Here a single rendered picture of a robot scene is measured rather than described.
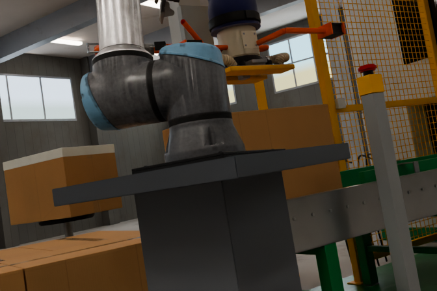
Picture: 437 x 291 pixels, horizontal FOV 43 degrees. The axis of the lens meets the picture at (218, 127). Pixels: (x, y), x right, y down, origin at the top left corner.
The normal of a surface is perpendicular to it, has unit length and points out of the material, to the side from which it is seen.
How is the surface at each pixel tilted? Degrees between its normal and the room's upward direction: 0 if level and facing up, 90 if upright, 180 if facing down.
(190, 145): 68
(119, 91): 87
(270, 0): 90
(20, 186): 90
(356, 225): 90
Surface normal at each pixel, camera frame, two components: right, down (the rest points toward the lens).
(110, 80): -0.30, -0.19
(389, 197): -0.83, 0.09
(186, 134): -0.45, -0.37
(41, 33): -0.58, 0.02
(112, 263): 0.53, -0.16
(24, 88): 0.80, -0.18
